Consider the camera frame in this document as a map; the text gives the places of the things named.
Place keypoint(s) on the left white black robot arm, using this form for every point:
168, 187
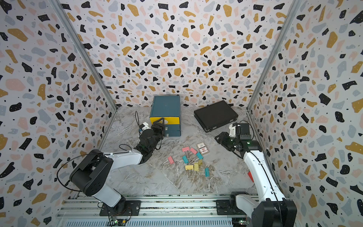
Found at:
91, 174

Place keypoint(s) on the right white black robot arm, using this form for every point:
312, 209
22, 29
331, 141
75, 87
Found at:
272, 209

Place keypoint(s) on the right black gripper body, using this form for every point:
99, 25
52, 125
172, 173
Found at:
229, 143

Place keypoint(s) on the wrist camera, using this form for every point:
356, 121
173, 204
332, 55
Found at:
144, 126
235, 130

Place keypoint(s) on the black flat case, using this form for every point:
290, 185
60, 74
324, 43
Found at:
215, 115

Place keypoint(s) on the left aluminium corner post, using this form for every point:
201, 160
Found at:
59, 11

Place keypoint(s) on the teal binder clip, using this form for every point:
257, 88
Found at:
207, 174
185, 159
199, 156

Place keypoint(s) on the teal drawer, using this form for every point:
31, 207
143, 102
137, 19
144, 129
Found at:
172, 127

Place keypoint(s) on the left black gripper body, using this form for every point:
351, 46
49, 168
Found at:
157, 133

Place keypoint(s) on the playing card box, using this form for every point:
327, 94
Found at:
202, 148

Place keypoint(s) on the teal drawer cabinet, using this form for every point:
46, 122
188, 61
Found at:
167, 106

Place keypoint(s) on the red small block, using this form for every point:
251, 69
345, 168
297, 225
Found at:
250, 176

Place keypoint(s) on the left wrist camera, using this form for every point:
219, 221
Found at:
144, 126

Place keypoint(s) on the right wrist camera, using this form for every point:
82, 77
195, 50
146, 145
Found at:
235, 130

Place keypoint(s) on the yellow top drawer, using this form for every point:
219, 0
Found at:
167, 120

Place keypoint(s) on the pink binder clip left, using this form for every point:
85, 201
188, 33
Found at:
169, 161

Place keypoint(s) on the aluminium corner post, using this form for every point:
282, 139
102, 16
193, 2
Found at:
288, 21
59, 11

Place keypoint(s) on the right aluminium corner post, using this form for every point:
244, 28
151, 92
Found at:
288, 21

